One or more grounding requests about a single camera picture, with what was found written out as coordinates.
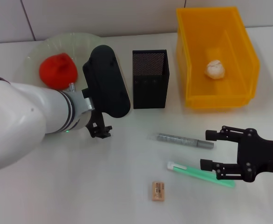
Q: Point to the red-orange orange fruit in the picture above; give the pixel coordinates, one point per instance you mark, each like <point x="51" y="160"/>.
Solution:
<point x="57" y="70"/>

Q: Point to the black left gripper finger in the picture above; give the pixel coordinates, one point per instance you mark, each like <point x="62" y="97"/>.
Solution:
<point x="106" y="131"/>
<point x="95" y="134"/>

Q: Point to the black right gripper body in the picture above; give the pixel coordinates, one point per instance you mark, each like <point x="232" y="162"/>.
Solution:
<point x="260" y="154"/>

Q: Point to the white paper ball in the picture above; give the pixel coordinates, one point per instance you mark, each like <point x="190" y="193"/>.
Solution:
<point x="215" y="69"/>

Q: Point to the pale green glass fruit plate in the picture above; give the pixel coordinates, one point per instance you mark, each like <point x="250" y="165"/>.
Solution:
<point x="64" y="44"/>

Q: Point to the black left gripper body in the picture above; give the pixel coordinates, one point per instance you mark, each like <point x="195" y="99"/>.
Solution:
<point x="97" y="119"/>

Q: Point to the green pen with white cap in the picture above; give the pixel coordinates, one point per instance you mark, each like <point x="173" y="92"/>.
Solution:
<point x="187" y="171"/>

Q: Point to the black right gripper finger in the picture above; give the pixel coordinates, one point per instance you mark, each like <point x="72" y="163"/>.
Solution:
<point x="206" y="164"/>
<point x="211" y="135"/>

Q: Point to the tan rectangular eraser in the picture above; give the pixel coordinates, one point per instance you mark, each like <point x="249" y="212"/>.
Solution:
<point x="158" y="191"/>

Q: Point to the silver marker pen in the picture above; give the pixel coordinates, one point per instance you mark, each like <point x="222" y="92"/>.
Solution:
<point x="178" y="140"/>

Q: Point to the yellow plastic bin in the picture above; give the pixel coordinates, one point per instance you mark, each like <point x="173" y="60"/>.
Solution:
<point x="220" y="42"/>

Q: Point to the black mesh pen holder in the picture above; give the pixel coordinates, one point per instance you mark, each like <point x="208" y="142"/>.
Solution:
<point x="150" y="93"/>

